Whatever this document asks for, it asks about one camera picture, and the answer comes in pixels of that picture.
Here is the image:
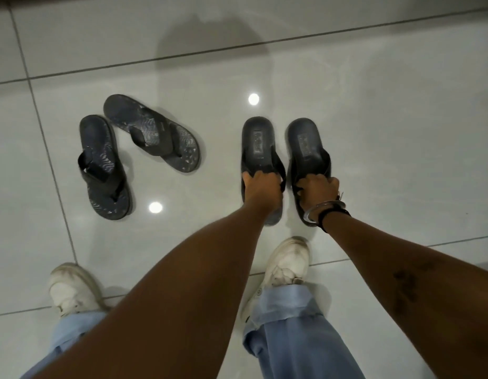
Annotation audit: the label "person's left hand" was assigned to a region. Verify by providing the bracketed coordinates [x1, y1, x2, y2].
[242, 171, 284, 218]

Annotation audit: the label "person's right hand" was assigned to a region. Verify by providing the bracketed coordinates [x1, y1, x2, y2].
[296, 173, 341, 223]

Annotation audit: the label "plain black flip-flop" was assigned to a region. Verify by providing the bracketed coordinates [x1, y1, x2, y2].
[287, 117, 332, 228]
[240, 116, 287, 227]

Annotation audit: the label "person's left forearm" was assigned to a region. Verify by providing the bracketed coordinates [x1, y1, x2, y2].
[31, 204, 269, 379]

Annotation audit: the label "person's right forearm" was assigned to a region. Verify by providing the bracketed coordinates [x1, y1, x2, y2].
[322, 211, 488, 379]

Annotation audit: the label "silver bangle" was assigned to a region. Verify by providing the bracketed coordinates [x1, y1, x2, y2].
[303, 200, 346, 227]

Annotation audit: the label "black wristband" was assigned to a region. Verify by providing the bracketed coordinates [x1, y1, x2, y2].
[317, 206, 351, 233]

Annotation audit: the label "white right sneaker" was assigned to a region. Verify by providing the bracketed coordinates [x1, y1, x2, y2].
[240, 237, 311, 324]

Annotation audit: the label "white sneaker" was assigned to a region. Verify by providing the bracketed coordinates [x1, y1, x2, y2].
[48, 263, 109, 317]
[240, 237, 311, 324]

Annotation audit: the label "patterned dark grey flip-flop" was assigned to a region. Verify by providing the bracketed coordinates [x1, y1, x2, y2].
[103, 94, 201, 173]
[77, 114, 133, 221]

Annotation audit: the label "light blue jeans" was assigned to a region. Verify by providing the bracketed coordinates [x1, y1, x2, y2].
[19, 284, 367, 379]

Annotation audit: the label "white left sneaker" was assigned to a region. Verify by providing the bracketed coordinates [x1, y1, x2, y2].
[48, 263, 109, 317]

